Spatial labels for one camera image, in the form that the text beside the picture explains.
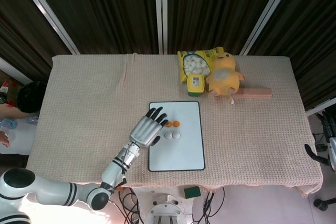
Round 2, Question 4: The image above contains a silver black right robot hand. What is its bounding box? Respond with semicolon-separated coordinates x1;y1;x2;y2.
303;110;336;172

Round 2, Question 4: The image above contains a bare bystander hand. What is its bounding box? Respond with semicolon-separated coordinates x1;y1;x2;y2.
0;132;10;148

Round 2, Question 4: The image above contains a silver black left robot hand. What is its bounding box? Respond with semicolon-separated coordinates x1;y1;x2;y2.
128;106;170;148

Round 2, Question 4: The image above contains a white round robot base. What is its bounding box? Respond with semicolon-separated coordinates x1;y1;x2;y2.
144;189;190;224

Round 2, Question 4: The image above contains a bare person forearm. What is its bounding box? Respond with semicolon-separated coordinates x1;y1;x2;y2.
0;103;29;119

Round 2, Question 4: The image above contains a clear plastic bottle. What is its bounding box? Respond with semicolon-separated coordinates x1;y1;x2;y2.
0;118;17;130

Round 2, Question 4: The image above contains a black framed whiteboard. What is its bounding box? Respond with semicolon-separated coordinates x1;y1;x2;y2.
148;101;206;172

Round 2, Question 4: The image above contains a black haired person head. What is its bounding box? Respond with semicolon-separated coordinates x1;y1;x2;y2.
17;81;48;114

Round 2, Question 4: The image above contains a red labelled bottle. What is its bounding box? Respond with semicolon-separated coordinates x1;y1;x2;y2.
0;81;11;104

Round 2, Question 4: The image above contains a black stand foot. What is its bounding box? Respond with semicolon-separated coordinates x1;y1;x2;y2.
313;197;336;209

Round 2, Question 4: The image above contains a green container yellow lid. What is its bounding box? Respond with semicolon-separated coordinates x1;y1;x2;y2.
186;73;205;97

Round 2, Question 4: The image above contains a green block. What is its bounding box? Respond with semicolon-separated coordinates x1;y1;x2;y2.
183;186;202;199

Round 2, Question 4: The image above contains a yellow snack bag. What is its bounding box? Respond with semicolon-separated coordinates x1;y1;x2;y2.
177;46;225;83

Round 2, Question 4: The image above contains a pink waffle tablecloth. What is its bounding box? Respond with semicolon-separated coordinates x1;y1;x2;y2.
26;52;324;198

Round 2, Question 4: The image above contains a long pink box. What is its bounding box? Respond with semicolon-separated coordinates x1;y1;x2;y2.
233;88;273;101

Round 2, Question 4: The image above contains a yellow plush duck toy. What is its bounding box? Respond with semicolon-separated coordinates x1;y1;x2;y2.
205;52;246;105

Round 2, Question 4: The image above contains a dark pleated curtain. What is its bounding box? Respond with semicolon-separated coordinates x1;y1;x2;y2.
0;0;336;112

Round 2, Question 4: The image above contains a white frame bar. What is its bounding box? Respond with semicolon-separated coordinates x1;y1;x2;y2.
0;57;34;84
306;98;336;117

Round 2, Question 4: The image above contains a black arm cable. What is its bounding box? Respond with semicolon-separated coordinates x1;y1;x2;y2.
111;167;129;192

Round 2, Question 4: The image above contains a black floor cable bundle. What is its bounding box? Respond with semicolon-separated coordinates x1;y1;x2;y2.
191;186;226;224
118;187;145;224

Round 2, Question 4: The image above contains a white upright frame post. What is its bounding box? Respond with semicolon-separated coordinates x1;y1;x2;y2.
154;0;169;55

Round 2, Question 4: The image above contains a white slanted frame post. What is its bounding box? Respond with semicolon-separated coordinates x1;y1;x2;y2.
14;0;80;56
239;0;301;56

